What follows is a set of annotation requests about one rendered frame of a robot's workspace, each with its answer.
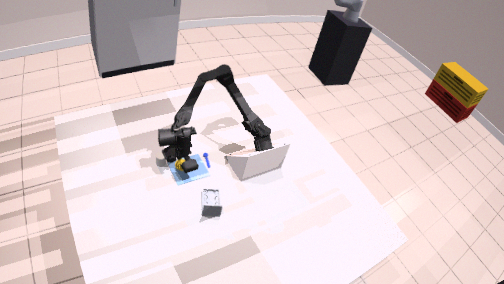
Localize yellow round plate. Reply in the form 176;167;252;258
175;159;185;171

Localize light blue flat mat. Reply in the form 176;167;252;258
167;154;211;186

